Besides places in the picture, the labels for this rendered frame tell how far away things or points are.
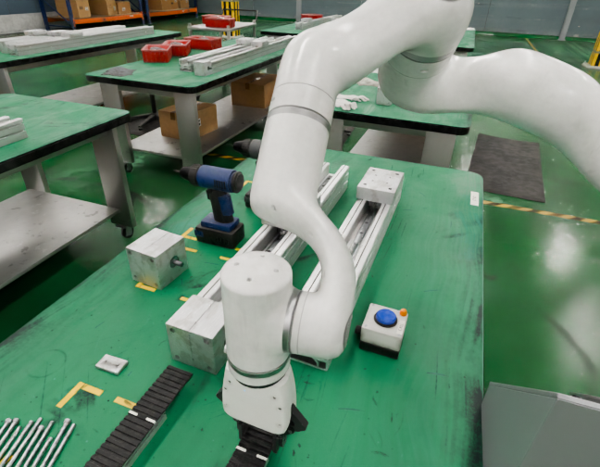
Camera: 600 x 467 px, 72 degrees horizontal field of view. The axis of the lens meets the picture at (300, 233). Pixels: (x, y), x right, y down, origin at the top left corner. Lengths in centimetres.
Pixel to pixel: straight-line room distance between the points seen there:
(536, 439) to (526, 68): 46
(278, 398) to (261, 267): 19
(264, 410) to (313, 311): 19
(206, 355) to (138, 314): 24
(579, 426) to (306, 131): 45
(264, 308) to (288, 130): 23
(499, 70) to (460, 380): 55
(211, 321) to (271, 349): 31
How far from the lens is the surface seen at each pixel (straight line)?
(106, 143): 252
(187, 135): 321
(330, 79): 60
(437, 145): 250
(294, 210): 51
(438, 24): 60
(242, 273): 48
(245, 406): 63
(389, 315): 86
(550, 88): 67
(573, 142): 71
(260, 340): 50
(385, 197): 123
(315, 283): 90
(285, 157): 53
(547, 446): 59
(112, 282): 111
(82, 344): 97
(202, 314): 82
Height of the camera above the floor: 142
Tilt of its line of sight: 32 degrees down
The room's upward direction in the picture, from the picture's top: 2 degrees clockwise
